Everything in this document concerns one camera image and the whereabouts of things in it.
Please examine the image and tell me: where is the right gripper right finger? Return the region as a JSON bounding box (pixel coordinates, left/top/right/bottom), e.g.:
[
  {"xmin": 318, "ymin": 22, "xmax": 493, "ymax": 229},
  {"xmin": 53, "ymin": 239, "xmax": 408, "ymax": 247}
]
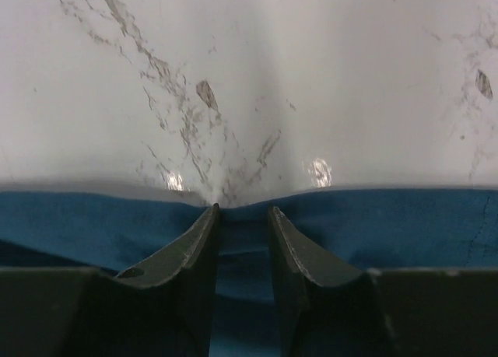
[{"xmin": 268, "ymin": 207, "xmax": 497, "ymax": 356}]

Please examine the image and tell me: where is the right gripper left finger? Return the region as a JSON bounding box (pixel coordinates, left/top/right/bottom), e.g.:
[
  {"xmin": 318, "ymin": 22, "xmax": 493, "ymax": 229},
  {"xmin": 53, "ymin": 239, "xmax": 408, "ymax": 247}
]
[{"xmin": 1, "ymin": 205, "xmax": 220, "ymax": 356}]

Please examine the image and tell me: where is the blue t shirt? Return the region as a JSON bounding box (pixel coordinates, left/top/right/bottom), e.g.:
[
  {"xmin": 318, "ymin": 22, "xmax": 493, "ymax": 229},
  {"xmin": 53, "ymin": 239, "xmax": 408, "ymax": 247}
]
[{"xmin": 1, "ymin": 189, "xmax": 497, "ymax": 356}]

